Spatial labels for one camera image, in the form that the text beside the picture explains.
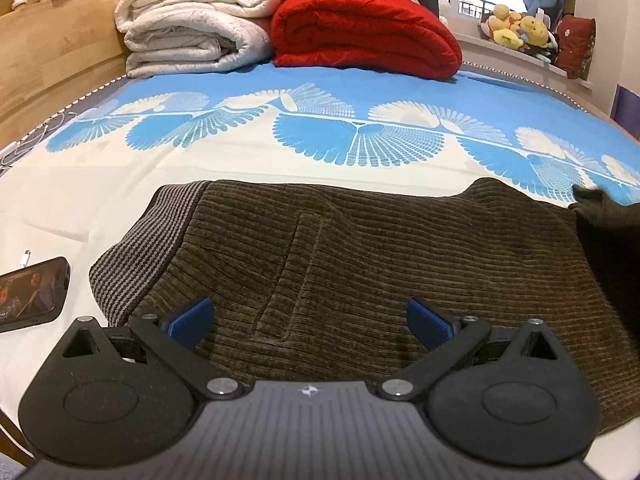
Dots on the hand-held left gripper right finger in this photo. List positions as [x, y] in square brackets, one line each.
[432, 322]

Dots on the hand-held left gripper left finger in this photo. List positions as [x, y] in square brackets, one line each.
[187, 322]

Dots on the black smartphone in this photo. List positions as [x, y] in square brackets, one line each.
[32, 292]

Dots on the blue white printed bed sheet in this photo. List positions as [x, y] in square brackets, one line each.
[100, 185]

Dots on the white window sill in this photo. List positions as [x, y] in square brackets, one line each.
[500, 55]

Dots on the white fuzzy folded blanket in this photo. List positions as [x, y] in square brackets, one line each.
[200, 45]

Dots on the purple paper bag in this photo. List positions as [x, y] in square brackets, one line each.
[629, 112]

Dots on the yellow plush toy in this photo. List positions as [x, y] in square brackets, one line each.
[507, 39]
[502, 16]
[534, 30]

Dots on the wooden headboard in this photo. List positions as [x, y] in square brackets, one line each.
[55, 60]

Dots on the red folded blanket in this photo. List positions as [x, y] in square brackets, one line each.
[360, 30]

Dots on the dark red cushion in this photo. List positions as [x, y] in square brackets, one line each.
[575, 45]

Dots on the black window railing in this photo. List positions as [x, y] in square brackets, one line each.
[475, 6]

